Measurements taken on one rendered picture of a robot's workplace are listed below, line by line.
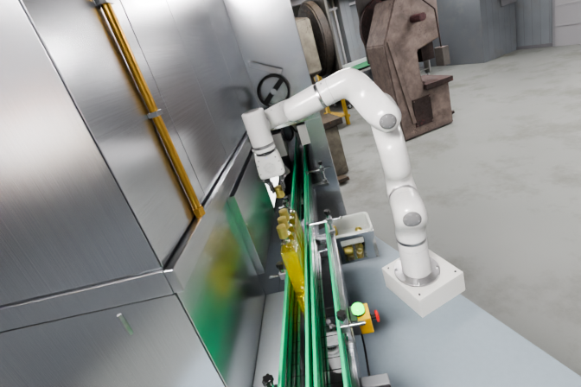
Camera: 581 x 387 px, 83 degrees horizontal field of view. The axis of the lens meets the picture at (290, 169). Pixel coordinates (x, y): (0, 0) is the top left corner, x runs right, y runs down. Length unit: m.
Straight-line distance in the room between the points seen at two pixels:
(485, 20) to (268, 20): 8.43
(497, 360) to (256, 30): 1.96
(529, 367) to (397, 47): 4.37
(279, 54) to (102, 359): 1.76
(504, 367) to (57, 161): 1.40
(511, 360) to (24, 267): 1.42
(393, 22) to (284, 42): 3.17
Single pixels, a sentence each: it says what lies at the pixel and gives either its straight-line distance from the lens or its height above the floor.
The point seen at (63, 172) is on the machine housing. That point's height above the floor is 1.82.
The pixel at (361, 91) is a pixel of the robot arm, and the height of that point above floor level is 1.70.
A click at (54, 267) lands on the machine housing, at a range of 0.87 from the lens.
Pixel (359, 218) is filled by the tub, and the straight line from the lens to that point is 1.77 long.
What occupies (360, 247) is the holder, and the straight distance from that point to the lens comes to 1.68.
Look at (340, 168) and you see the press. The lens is 4.65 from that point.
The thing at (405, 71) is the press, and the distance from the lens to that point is 5.27.
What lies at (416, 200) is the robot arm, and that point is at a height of 1.26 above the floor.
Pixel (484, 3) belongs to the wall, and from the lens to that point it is 10.18.
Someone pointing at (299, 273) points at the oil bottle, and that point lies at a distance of 1.27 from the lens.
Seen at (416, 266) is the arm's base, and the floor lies 0.93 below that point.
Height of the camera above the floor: 1.91
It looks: 20 degrees down
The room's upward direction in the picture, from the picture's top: 18 degrees counter-clockwise
